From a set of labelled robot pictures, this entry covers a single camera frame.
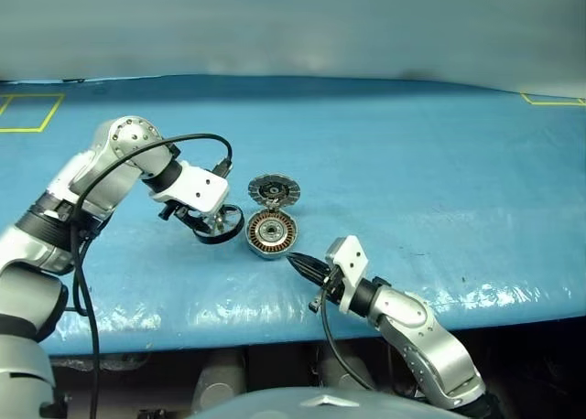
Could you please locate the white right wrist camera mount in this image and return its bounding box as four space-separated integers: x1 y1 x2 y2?
324 235 370 314

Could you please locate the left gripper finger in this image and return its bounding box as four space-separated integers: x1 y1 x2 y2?
180 211 206 237
204 208 228 231

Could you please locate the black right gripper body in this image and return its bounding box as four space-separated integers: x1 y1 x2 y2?
320 264 350 307

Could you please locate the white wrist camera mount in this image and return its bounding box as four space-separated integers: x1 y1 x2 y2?
148 159 231 217
324 235 370 314

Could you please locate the copper wound motor stator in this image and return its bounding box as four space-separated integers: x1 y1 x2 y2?
245 209 299 261

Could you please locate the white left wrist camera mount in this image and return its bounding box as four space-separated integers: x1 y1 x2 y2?
148 159 231 217

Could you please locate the black ring part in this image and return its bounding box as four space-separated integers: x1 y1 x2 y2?
190 203 245 246

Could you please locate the grey robot torso with logo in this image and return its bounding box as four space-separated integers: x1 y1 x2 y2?
191 386 472 419

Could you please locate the blue plastic table cover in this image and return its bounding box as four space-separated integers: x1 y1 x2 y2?
0 74 586 358

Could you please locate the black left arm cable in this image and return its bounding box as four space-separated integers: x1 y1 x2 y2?
68 133 233 419

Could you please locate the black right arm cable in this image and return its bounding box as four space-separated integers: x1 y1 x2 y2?
309 276 381 392

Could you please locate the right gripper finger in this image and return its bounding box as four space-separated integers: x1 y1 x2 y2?
292 263 327 289
286 252 330 276

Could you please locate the silver finned motor cover disc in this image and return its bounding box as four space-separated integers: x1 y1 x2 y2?
247 173 301 210

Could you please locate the grey rounded shape under table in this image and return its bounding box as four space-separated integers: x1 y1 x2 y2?
190 349 249 412
319 353 368 389

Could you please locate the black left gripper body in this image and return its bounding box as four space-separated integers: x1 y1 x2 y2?
157 200 215 227

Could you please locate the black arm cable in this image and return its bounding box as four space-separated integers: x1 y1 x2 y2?
68 133 233 419
309 276 381 392

